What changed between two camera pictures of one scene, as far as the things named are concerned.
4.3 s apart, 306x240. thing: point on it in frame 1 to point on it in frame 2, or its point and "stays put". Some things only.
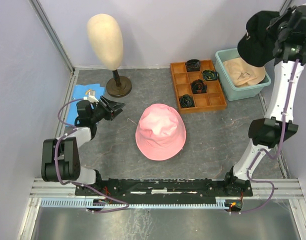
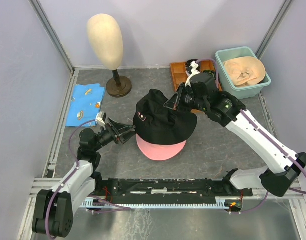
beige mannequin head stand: x=105 y=38 stays put
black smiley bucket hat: x=256 y=46 to x=156 y=124
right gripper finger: x=275 y=20 to x=171 y=103
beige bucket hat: x=243 y=74 stays put
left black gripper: x=111 y=106 to x=120 y=128
